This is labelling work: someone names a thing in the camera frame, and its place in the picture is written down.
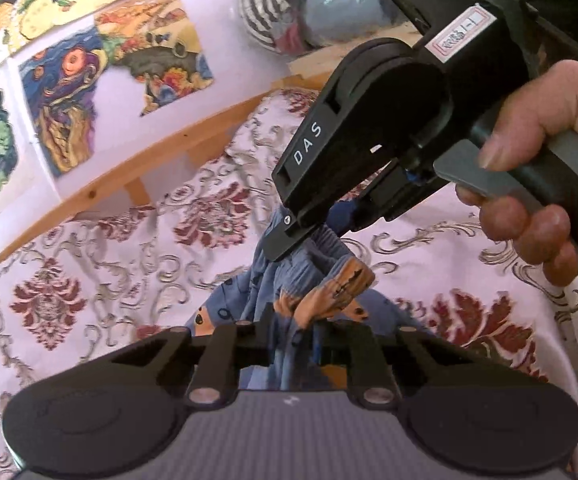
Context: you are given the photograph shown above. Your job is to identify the blue patterned child pants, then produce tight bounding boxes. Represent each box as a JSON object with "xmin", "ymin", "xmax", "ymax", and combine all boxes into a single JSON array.
[{"xmin": 187, "ymin": 200, "xmax": 423, "ymax": 390}]

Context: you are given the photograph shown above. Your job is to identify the orange landscape painting poster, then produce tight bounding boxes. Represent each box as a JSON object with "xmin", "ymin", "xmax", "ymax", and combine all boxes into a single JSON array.
[{"xmin": 95, "ymin": 0, "xmax": 214, "ymax": 115}]

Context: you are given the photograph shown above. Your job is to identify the swirl painting poster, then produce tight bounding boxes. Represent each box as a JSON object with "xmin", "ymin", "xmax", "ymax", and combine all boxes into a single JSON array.
[{"xmin": 19, "ymin": 27, "xmax": 109, "ymax": 177}]

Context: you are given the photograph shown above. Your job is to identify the wooden bed frame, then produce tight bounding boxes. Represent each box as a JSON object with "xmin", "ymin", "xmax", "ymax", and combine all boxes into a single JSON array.
[{"xmin": 0, "ymin": 22, "xmax": 420, "ymax": 263}]

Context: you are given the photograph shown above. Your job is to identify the bundle of clothes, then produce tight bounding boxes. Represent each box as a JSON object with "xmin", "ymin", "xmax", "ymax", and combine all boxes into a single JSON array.
[{"xmin": 237, "ymin": 0, "xmax": 404, "ymax": 56}]

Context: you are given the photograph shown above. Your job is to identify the person right hand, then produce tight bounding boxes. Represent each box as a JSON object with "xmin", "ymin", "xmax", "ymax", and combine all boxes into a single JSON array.
[{"xmin": 456, "ymin": 60, "xmax": 578, "ymax": 287}]

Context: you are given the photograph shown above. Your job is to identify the floral white bedsheet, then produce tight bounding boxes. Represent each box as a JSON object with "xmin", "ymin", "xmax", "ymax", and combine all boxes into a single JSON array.
[{"xmin": 0, "ymin": 89, "xmax": 578, "ymax": 479}]

